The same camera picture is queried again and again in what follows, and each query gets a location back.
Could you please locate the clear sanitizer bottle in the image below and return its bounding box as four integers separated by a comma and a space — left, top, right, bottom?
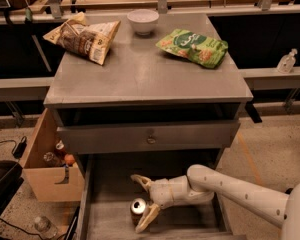
277, 48, 298, 73

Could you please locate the orange soda can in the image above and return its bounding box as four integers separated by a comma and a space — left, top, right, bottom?
130, 198, 147, 226

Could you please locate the grey top drawer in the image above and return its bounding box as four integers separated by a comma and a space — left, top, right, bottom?
57, 120, 240, 154

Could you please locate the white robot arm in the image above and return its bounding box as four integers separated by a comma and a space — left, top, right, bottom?
131, 164, 300, 240

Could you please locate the cardboard box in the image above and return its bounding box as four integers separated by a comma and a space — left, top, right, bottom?
20, 109, 85, 202

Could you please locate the grey open middle drawer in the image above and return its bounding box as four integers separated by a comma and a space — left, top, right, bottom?
77, 150, 232, 240

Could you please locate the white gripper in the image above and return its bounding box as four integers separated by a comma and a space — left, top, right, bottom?
130, 174, 174, 233

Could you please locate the orange fruit in box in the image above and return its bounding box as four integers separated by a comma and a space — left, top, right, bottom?
64, 154, 75, 166

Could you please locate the plastic water bottle on floor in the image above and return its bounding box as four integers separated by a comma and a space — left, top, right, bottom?
34, 216, 58, 239

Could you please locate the brown chip bag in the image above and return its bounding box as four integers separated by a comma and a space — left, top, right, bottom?
43, 12, 121, 65

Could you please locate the black office chair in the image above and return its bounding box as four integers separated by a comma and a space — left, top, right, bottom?
0, 160, 24, 216

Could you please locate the black power adapter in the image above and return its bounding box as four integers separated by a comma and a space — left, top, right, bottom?
12, 136, 27, 159

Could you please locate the green snack bag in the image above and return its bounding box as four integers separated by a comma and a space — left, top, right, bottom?
156, 29, 228, 69

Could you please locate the white ceramic bowl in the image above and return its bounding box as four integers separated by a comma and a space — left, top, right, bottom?
127, 9, 159, 35

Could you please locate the red can in box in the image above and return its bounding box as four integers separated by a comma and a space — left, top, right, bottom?
55, 141, 66, 158

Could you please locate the bottle in box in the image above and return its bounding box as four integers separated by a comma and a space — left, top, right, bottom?
43, 152, 63, 167

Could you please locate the grey drawer cabinet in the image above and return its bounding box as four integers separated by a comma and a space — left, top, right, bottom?
43, 12, 254, 240

